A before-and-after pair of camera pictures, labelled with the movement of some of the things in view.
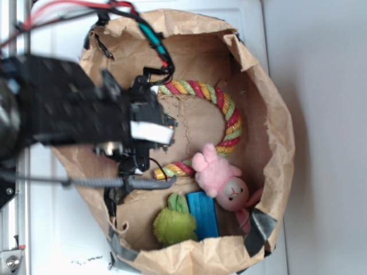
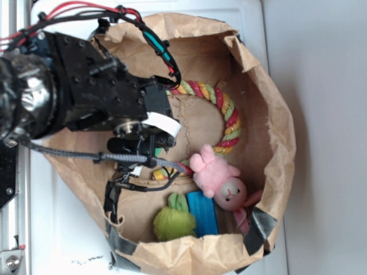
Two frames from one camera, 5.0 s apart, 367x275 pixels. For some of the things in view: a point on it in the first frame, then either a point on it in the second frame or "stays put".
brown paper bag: (213, 203) stays put
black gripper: (60, 102) -> (97, 92)
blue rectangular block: (202, 207) stays put
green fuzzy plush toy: (175, 223) stays put
